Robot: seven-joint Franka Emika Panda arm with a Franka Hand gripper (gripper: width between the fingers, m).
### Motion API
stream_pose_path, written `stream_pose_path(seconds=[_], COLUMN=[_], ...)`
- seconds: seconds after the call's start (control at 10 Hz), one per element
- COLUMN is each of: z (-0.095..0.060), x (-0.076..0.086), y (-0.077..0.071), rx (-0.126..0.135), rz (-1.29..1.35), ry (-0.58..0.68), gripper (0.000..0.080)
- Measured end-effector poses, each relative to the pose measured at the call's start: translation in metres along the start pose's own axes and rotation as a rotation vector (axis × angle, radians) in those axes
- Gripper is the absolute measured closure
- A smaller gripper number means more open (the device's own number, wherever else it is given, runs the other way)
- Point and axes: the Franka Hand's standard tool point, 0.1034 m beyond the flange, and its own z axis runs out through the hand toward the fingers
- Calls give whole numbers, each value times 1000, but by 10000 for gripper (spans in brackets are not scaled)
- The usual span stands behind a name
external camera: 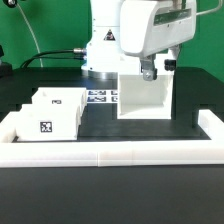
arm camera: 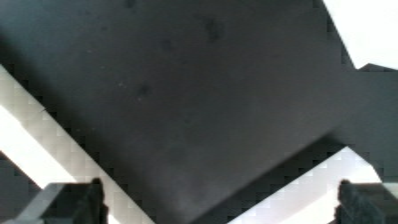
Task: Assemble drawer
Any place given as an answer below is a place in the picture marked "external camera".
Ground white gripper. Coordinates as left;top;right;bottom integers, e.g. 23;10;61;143
120;0;196;81

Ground white drawer cabinet box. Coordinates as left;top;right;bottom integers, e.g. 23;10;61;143
117;75;173;120

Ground white drawer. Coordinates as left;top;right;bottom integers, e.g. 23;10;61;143
31;87;87;113
16;104;81;141

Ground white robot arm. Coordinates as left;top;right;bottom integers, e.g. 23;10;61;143
82;0;197;80

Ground white marker tag sheet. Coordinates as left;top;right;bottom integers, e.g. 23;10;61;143
87;90;118;103

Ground white U-shaped fence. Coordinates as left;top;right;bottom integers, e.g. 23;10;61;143
0;109;224;168

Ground black device at left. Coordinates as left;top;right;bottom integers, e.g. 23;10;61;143
0;45;13;78

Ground white thin cable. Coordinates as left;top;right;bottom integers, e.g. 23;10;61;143
15;1;44;68

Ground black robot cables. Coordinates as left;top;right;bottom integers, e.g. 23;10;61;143
19;48;88;69

